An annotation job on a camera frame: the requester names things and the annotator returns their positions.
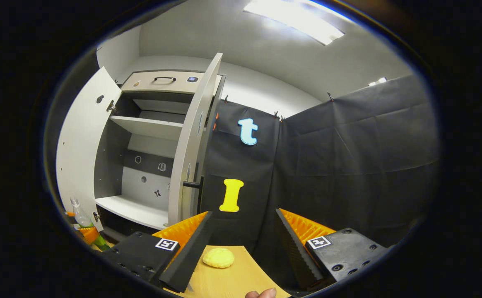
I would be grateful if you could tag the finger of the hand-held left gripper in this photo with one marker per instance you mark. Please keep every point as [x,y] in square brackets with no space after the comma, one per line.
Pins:
[87,234]
[70,214]

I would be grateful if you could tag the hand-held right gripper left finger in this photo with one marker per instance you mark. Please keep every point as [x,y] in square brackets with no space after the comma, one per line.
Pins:
[189,252]

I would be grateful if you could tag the yellow bumpy round object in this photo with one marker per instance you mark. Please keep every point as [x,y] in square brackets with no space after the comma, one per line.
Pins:
[218,257]

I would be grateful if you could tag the green label plastic bottle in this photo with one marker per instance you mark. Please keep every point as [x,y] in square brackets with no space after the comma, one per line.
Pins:
[80,215]

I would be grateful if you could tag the white cabinet door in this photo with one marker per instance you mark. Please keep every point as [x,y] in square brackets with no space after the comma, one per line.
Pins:
[79,145]
[191,136]

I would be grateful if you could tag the grey and white cabinet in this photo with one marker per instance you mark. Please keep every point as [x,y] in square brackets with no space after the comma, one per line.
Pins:
[141,182]

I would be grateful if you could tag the long ceiling light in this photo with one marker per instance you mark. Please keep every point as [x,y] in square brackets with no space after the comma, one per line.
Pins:
[295,20]

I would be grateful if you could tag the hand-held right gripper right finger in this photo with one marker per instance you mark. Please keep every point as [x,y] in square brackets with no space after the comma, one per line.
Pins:
[295,252]

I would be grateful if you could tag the small ceiling light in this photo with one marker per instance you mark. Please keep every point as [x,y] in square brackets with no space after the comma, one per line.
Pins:
[377,81]

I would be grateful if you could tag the white cabinet shelf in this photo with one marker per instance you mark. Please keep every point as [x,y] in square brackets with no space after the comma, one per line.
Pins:
[133,211]
[150,126]

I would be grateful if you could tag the black backdrop cloth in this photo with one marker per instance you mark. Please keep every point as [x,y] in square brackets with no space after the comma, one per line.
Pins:
[348,165]

